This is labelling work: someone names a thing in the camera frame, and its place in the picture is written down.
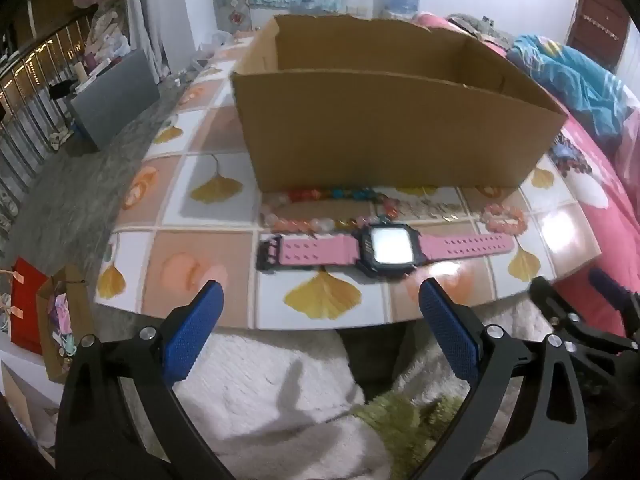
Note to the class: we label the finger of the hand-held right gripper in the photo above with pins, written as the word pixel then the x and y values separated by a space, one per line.
pixel 560 312
pixel 612 292

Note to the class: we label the metal railing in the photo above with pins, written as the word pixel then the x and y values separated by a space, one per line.
pixel 30 85

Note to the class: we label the pink floral bedsheet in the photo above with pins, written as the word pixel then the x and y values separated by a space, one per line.
pixel 590 200

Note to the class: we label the grey patterned pillow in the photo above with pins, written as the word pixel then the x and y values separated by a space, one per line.
pixel 475 27

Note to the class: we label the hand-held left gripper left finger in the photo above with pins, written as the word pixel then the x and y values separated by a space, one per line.
pixel 192 330

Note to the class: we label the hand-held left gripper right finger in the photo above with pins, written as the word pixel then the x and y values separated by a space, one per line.
pixel 447 335

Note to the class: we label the ginkgo print tablecloth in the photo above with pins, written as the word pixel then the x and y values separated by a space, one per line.
pixel 210 260

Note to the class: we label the brown wooden door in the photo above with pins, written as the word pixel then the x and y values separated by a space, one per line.
pixel 597 15

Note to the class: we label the white plastic bag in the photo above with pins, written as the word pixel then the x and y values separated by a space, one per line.
pixel 114 46

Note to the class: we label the red paper bag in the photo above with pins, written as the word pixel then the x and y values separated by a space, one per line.
pixel 27 310

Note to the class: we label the brown cardboard box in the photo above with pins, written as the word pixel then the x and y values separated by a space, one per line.
pixel 380 130

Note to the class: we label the grey flat board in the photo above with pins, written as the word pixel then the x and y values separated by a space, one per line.
pixel 115 100

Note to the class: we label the blue quilt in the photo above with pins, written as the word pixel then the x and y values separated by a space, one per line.
pixel 575 75

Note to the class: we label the brown paper bag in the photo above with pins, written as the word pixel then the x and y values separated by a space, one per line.
pixel 50 345

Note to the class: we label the floral patterned hanging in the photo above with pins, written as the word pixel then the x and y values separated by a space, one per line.
pixel 235 5

